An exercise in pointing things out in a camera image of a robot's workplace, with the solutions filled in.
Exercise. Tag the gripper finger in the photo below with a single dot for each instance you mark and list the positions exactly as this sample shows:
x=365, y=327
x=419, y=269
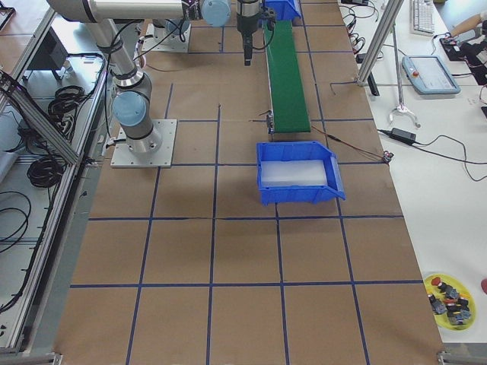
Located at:
x=247, y=49

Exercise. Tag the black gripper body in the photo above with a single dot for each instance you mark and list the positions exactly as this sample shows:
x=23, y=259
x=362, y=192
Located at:
x=246, y=19

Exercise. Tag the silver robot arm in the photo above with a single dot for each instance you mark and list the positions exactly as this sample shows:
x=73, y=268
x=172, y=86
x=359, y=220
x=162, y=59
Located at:
x=132, y=103

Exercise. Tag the yellow plate of buttons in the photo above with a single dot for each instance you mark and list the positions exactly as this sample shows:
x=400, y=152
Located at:
x=452, y=304

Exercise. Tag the left blue plastic bin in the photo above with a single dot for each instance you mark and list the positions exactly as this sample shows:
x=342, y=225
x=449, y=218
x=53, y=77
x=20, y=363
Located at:
x=285, y=10

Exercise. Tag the blue plastic bin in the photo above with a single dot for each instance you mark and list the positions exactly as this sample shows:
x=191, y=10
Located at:
x=300, y=150
x=285, y=10

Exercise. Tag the green conveyor belt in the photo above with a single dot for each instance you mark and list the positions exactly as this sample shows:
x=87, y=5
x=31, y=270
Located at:
x=288, y=112

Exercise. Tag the right blue plastic bin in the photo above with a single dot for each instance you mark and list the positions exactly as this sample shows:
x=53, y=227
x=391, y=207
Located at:
x=300, y=150

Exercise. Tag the white foam pad right bin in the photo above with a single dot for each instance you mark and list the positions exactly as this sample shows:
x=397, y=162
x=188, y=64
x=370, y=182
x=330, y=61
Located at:
x=293, y=173

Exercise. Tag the white keyboard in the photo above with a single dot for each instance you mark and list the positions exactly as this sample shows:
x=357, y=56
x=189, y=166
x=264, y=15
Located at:
x=421, y=17

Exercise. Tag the teach pendant tablet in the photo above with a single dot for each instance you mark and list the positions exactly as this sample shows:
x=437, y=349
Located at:
x=429, y=75

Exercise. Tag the black power adapter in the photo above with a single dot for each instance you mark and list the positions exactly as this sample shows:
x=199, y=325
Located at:
x=403, y=136

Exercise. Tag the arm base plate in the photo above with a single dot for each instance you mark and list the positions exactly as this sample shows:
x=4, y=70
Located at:
x=156, y=150
x=170, y=37

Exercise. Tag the aluminium frame post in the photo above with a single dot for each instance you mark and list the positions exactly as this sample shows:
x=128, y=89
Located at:
x=387, y=20

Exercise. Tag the black handle bar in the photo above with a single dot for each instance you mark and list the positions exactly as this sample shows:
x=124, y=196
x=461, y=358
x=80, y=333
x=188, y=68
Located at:
x=373, y=85

